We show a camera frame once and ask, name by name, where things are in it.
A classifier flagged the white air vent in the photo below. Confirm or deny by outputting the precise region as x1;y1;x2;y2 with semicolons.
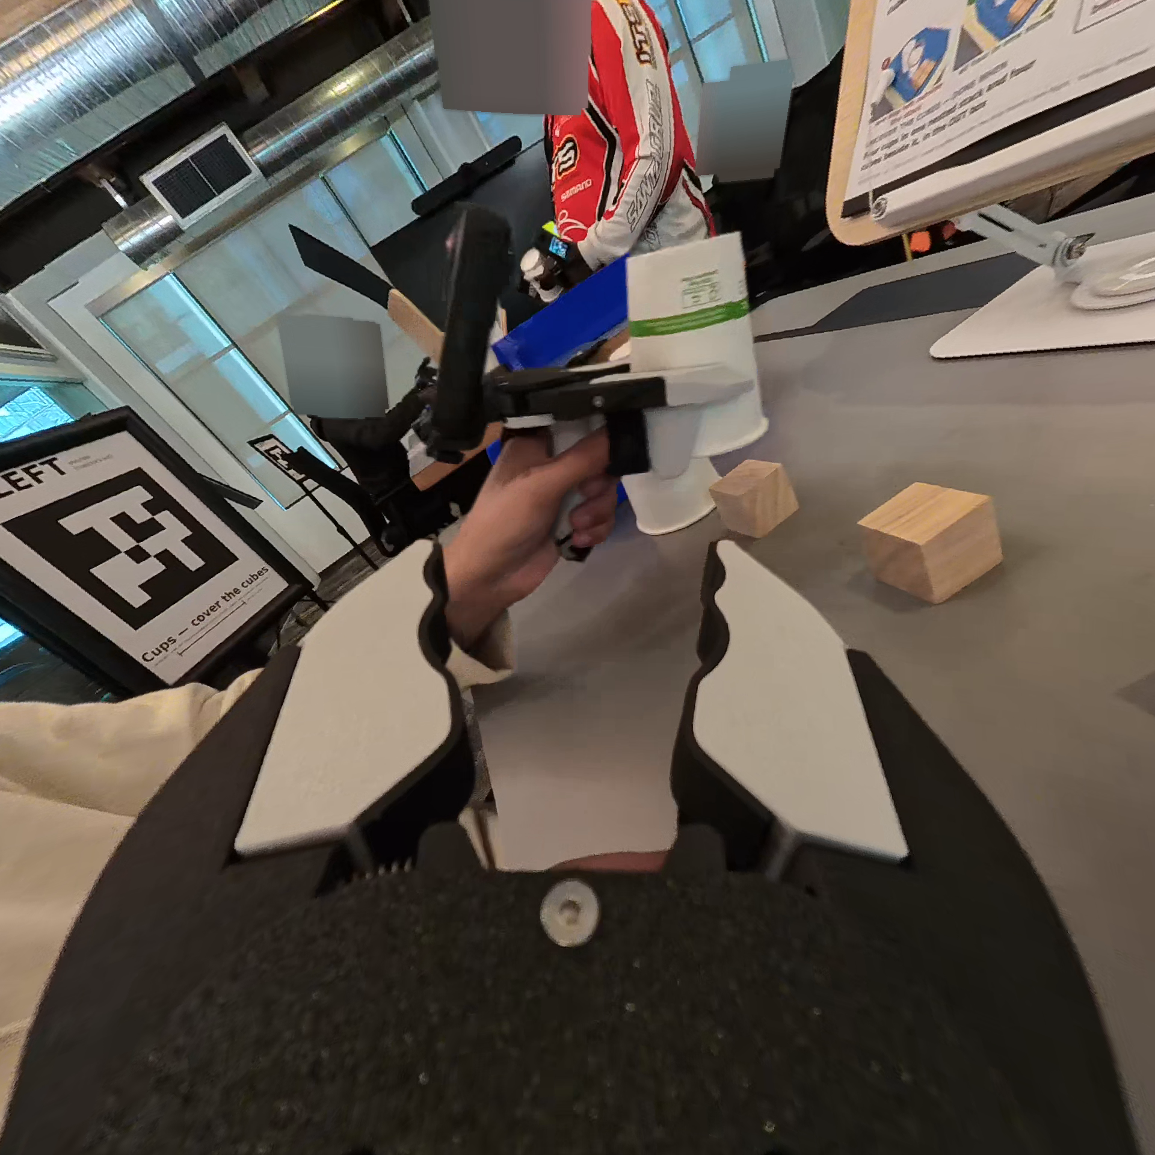
139;124;264;231

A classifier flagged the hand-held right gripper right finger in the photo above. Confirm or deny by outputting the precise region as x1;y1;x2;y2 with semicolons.
667;538;910;879

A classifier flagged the white board stand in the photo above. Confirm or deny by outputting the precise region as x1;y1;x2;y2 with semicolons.
928;203;1155;361

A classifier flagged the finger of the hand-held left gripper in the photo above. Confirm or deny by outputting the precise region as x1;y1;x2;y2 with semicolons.
647;364;757;480

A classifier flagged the person's left hand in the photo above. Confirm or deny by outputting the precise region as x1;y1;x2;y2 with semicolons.
441;434;624;651

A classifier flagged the silver ventilation duct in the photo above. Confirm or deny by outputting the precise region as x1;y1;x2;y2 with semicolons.
0;0;362;182
103;18;452;268

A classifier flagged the black video bar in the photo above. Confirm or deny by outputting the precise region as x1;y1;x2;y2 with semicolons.
410;135;523;218

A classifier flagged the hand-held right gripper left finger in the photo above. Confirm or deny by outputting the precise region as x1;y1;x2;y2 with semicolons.
232;538;477;873

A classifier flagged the wooden cube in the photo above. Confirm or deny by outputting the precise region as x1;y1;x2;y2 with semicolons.
856;482;1004;606
707;459;801;541

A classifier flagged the white paper cup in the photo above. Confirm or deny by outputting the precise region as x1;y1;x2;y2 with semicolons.
624;231;769;458
621;455;723;537

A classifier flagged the instruction sheet on wooden board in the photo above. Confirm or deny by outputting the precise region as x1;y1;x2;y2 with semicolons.
825;0;1155;247

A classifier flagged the black-framed tag sign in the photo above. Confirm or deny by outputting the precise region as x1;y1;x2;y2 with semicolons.
0;406;317;697
247;434;312;484

